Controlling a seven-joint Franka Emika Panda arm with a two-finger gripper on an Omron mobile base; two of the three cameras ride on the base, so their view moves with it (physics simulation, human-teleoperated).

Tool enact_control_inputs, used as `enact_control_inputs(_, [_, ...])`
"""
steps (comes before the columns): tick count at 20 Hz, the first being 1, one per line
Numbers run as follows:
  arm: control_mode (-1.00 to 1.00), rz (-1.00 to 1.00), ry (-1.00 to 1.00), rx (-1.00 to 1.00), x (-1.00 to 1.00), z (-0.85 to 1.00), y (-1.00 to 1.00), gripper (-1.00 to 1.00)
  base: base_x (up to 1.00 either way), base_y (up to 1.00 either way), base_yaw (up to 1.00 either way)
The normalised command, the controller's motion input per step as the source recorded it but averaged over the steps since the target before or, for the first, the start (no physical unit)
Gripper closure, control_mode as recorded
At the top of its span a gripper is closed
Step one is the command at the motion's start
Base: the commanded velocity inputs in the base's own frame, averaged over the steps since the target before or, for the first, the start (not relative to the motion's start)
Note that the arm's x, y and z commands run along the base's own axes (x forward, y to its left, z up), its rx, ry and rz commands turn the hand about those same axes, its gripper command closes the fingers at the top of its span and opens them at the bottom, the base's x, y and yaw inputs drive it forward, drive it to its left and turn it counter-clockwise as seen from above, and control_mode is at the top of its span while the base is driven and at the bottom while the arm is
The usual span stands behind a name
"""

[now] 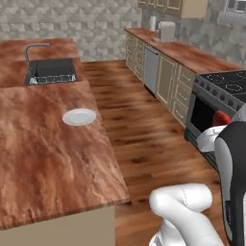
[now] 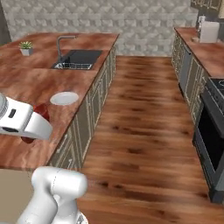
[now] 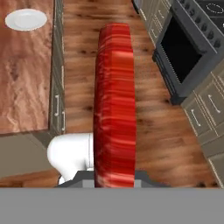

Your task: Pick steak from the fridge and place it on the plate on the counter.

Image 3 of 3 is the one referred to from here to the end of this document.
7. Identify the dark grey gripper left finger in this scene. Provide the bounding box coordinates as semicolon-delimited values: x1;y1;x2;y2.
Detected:
56;171;95;189

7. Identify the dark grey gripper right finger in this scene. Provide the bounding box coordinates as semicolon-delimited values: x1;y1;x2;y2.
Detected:
133;171;171;189

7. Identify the red raw steak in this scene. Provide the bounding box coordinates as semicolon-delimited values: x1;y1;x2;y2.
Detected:
92;22;137;189

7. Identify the white round plate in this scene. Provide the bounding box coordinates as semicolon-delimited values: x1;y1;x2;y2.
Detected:
4;8;48;32

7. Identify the white rounded object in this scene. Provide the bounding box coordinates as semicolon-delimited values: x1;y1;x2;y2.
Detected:
46;132;95;186

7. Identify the grey cupboard run with drawers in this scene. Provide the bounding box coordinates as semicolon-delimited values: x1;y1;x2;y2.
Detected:
131;0;177;48
180;66;224;188

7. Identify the grey island cupboard run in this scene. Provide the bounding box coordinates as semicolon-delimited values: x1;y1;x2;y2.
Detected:
0;0;67;179

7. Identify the dark grey oven with hob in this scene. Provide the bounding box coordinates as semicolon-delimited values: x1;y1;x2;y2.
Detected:
151;0;224;106

